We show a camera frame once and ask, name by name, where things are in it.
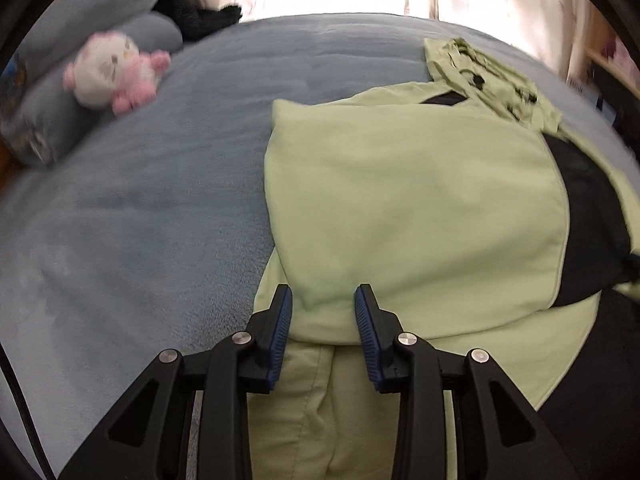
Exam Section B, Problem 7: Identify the green and black hooded jacket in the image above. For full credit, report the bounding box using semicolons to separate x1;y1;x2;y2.
252;37;640;480

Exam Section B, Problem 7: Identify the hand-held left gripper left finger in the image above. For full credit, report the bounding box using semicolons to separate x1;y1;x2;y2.
57;284;294;480

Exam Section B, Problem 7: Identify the blue rolled blanket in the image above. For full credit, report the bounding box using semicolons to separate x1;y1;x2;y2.
0;12;184;169
15;0;169;63

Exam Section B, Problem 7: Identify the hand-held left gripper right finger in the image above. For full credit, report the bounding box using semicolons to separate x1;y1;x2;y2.
353;283;581;480

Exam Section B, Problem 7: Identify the black fuzzy cloth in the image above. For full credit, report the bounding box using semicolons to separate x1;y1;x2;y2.
152;0;244;42

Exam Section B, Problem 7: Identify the wooden bookshelf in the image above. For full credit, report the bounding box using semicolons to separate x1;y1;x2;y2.
585;22;640;88

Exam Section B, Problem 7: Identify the bed with blue fleece sheet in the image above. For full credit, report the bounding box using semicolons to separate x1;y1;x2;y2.
0;12;640;480

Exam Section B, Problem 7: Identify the pink and white plush toy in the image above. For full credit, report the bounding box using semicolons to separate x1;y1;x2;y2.
62;30;172;117

